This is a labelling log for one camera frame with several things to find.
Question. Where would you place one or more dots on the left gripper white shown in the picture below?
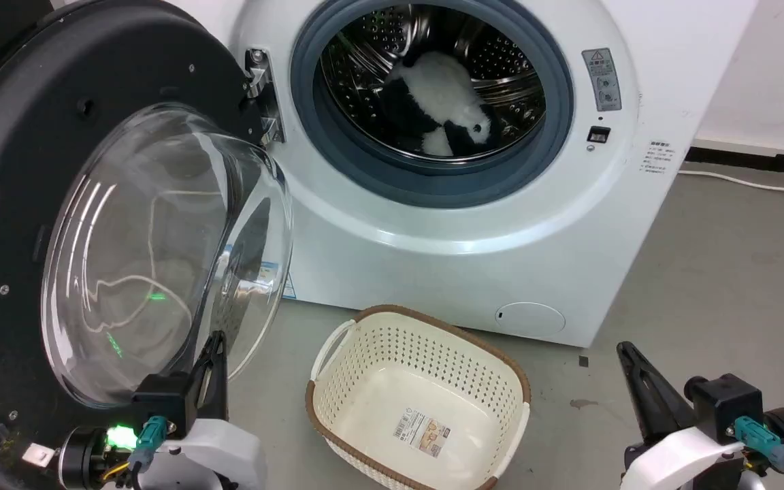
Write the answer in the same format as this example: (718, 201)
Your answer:
(218, 452)

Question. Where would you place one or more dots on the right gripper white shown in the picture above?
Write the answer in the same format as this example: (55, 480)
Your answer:
(681, 459)

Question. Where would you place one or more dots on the black washer door with glass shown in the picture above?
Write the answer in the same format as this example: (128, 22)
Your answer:
(18, 170)

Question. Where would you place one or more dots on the white front-load washing machine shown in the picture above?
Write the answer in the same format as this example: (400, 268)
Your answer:
(474, 224)

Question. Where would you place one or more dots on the metal door hinge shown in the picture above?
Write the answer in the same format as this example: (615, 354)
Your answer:
(263, 95)

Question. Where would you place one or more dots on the cream perforated laundry basket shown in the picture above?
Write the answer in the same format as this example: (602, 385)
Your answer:
(426, 401)

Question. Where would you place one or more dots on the product label sticker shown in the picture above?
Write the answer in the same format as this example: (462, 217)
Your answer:
(423, 433)

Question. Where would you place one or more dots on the black baseboard strip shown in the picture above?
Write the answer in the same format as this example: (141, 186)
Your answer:
(759, 160)

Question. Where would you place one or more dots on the grey warning sticker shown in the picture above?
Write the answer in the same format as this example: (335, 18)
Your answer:
(603, 79)

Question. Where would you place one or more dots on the black and white panda plush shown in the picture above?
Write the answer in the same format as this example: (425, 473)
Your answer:
(441, 102)

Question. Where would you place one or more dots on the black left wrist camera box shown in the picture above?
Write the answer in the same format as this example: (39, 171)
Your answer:
(164, 401)

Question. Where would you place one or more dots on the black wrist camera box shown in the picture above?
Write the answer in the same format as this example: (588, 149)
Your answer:
(729, 401)
(164, 401)

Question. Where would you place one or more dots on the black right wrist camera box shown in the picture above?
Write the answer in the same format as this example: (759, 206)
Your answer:
(729, 401)

